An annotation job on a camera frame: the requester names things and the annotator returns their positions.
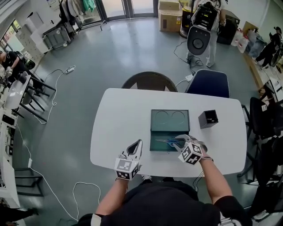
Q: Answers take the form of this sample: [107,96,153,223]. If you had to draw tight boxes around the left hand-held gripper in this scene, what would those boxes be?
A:
[114,139,143,181]

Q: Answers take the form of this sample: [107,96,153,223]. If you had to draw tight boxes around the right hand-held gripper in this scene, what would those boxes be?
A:
[172,134,208,166]

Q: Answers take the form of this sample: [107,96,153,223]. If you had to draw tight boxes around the blue-handled scissors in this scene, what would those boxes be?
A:
[155,136,178,147]

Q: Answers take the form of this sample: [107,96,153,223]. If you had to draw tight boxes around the dark green box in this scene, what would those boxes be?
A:
[149,109,191,152]

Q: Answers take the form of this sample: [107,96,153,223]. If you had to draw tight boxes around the person's right forearm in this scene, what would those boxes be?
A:
[198,157,233,205]

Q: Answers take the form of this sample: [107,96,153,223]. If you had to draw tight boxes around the person's left forearm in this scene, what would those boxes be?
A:
[94,177,129,219]

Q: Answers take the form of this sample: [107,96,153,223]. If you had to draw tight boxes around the large cardboard box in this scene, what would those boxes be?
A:
[157,0,184,33]

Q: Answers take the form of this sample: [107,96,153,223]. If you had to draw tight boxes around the black square pen holder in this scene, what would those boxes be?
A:
[198,109,219,129]

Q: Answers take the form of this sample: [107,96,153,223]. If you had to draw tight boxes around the dark blue chair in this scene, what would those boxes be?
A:
[185,69,231,99]

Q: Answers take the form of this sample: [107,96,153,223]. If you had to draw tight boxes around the person's black shirt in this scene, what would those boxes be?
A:
[77,180,253,226]

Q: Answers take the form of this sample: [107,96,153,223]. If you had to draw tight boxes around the brown round-backed chair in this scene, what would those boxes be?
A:
[121,71,179,93]

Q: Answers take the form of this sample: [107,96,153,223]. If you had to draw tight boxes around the black office chair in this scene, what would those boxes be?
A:
[237,96,283,184]

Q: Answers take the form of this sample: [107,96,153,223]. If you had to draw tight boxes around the white oval machine panel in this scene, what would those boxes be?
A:
[186,24,211,56]

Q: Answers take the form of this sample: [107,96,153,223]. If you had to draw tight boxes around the black cabinet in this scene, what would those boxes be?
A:
[216,9,241,45]

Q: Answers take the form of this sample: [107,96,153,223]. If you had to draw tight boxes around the white stool with black legs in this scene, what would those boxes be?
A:
[4,71,57,122]

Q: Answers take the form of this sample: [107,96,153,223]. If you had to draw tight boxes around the grey utility cart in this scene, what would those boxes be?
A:
[42,23,72,50]

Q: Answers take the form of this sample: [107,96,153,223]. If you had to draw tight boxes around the clothes rack with garments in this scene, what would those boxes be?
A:
[57,0,108,31]

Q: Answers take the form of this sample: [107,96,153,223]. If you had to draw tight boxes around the black cable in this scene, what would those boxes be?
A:
[173,39,204,75]

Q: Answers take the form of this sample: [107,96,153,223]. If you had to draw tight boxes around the long white cable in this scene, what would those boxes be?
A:
[15,123,102,222]

